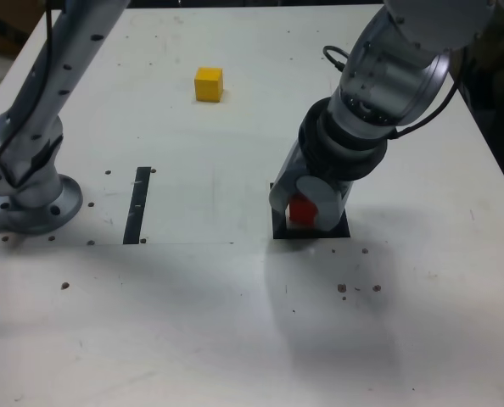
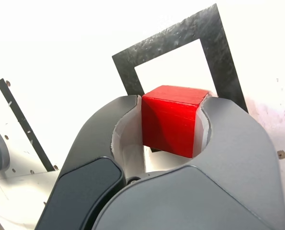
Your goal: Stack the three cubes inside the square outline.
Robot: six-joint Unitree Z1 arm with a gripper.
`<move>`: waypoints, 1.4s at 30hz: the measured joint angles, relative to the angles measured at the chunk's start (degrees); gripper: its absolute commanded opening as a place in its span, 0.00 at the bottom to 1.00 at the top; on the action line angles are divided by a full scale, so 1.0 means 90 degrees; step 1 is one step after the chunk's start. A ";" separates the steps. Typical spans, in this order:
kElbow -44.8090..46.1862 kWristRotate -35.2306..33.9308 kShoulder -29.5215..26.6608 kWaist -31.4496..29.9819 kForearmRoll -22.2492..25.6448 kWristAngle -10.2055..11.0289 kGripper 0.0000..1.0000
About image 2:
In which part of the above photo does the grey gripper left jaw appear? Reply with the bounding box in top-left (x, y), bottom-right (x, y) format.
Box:
top-left (36, 94), bottom-right (147, 230)

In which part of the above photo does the red cube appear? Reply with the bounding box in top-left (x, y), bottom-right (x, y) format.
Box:
top-left (141, 85), bottom-right (210, 159)

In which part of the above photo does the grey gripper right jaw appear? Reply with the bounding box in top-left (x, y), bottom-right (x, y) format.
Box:
top-left (92, 94), bottom-right (285, 230)

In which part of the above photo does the black tape strip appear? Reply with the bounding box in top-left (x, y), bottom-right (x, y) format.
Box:
top-left (0, 78), bottom-right (59, 172)

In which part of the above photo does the black tape square outline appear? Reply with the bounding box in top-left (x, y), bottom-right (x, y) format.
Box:
top-left (111, 2), bottom-right (249, 154)

